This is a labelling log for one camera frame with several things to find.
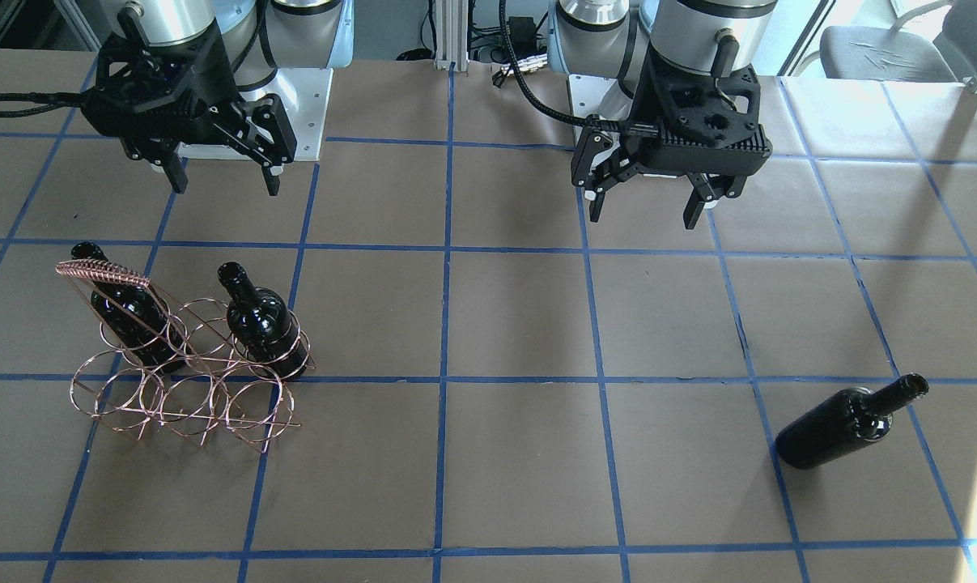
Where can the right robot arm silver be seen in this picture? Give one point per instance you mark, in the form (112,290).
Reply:
(262,37)

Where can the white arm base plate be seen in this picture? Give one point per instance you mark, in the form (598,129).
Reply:
(304,94)
(593,97)

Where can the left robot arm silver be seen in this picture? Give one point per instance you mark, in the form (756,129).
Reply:
(609,39)

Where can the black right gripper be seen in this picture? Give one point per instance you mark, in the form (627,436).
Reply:
(222,87)

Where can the dark wine bottle in basket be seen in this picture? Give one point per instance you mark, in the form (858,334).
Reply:
(140,323)

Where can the grey office chair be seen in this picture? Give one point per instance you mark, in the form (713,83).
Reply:
(895,54)

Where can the dark wine bottle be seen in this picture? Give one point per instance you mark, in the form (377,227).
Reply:
(847,421)
(140,323)

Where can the copper wire wine basket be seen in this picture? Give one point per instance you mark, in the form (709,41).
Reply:
(219,389)

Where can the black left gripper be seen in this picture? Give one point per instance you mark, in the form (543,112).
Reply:
(639,113)

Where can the aluminium profile post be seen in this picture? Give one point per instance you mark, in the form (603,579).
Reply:
(450,26)

